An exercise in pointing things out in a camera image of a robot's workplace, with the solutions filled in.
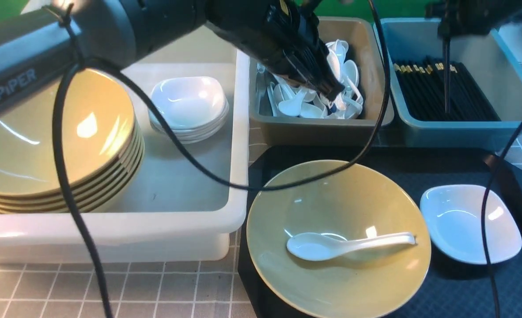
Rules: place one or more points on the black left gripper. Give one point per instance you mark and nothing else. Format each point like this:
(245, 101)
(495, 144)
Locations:
(279, 34)

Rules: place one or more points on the white square sauce dish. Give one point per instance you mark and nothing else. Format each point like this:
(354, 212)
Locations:
(452, 214)

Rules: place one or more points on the grey checkered tablecloth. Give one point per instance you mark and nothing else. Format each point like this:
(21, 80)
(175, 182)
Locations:
(158, 289)

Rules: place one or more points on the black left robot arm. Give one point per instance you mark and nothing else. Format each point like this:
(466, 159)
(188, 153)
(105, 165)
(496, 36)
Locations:
(38, 47)

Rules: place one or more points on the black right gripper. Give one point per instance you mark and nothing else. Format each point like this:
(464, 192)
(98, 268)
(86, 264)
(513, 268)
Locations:
(460, 18)

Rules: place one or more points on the stack of yellow bowls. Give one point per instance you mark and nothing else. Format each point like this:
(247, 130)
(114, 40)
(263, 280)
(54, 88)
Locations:
(102, 142)

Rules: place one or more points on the blue plastic chopstick bin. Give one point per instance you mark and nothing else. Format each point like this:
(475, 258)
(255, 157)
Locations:
(491, 64)

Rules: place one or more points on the pile of white spoons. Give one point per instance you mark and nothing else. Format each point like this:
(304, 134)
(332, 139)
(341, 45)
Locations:
(286, 101)

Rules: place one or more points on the black serving tray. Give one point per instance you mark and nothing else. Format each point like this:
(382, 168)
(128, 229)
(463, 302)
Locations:
(450, 290)

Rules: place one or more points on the black chopstick pair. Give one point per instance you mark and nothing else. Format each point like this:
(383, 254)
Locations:
(446, 74)

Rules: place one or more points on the stack of white dishes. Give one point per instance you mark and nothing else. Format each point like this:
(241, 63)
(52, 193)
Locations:
(195, 108)

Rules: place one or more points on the white ceramic soup spoon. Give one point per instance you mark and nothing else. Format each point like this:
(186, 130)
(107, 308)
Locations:
(318, 247)

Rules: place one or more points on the pile of black chopsticks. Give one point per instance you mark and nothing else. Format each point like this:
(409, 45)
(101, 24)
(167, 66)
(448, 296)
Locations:
(422, 83)

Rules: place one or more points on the yellow noodle bowl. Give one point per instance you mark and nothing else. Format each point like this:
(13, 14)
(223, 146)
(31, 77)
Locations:
(357, 203)

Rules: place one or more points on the green backdrop board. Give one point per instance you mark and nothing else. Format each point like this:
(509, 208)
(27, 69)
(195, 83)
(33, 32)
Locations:
(359, 8)

